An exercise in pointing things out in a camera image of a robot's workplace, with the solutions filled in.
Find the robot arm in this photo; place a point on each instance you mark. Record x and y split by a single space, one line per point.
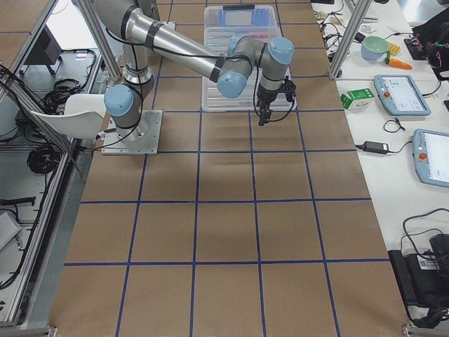
127 20

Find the clear plastic box lid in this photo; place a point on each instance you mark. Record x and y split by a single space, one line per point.
247 60

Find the green white carton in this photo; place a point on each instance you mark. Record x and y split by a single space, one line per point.
357 99

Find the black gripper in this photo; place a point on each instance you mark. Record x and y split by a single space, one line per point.
265 96

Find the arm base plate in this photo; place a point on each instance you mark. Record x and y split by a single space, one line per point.
143 140

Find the clear plastic storage box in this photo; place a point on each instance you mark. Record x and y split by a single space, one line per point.
259 23

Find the green bowl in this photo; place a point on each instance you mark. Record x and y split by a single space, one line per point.
373 48

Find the toy carrot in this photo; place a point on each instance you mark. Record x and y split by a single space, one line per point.
393 62

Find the black power adapter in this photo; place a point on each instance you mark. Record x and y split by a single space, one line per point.
373 147

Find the white chair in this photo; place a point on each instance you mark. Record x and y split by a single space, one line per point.
82 118

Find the aluminium frame post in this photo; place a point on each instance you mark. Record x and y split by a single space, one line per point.
352 28

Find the black box latch handle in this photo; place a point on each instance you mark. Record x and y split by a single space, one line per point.
239 7

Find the teach pendant tablet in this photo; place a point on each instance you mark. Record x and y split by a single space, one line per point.
400 95
430 154

